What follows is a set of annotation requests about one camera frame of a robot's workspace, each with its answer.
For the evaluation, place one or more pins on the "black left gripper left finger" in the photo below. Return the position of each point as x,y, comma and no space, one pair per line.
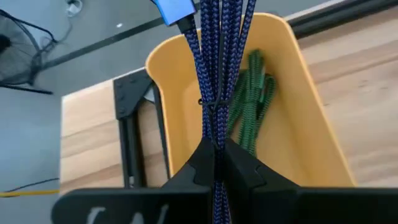
199,168

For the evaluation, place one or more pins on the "orange plastic bin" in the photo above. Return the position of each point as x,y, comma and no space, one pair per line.
295,140

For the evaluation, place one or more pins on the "black frame rail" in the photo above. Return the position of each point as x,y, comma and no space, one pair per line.
342,14
129,90

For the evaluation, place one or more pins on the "black back frame rail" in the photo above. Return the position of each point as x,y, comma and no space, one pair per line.
342,14

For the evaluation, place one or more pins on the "black floor fan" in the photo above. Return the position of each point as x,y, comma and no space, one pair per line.
18,56

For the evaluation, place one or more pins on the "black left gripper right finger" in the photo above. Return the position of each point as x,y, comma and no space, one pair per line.
245,174

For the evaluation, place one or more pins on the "black left frame rail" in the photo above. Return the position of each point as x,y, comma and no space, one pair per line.
129,90

